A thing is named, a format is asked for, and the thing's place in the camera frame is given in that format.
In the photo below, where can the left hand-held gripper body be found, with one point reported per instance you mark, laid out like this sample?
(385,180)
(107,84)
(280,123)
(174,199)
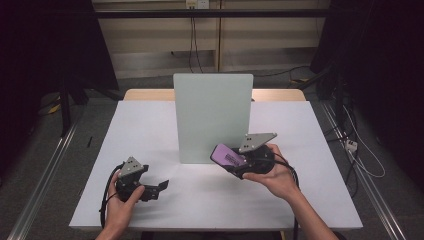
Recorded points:
(131,171)

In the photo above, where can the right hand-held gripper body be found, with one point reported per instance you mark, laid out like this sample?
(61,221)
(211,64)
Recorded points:
(258,160)

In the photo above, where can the purple whiteboard eraser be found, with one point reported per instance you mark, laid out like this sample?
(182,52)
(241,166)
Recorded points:
(228,155)

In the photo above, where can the small whiteboard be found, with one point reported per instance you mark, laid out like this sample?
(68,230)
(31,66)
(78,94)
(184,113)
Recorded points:
(206,113)

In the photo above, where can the person's right hand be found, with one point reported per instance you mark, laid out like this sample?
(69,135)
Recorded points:
(280,181)

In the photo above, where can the person's left hand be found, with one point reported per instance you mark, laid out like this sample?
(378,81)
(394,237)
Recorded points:
(120,210)

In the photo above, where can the white table cover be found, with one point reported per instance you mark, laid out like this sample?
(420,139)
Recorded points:
(200,203)

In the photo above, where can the small black floor object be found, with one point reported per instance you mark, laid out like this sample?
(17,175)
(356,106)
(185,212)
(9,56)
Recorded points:
(89,142)

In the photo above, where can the black metal stand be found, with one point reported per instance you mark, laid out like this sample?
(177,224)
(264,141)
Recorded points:
(65,110)

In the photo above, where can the white power strip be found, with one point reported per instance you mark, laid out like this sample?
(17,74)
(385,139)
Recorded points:
(351,145)

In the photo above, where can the black curtain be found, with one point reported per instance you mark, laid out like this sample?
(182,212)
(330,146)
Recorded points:
(383,66)
(50,43)

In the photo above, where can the black horizontal bar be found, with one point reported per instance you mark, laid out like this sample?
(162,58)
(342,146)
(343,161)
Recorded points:
(166,13)

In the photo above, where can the metal floor rail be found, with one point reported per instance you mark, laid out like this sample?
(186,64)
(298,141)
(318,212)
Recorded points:
(43,180)
(370,180)

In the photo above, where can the white wall socket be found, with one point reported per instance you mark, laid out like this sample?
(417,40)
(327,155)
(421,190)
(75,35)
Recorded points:
(197,4)

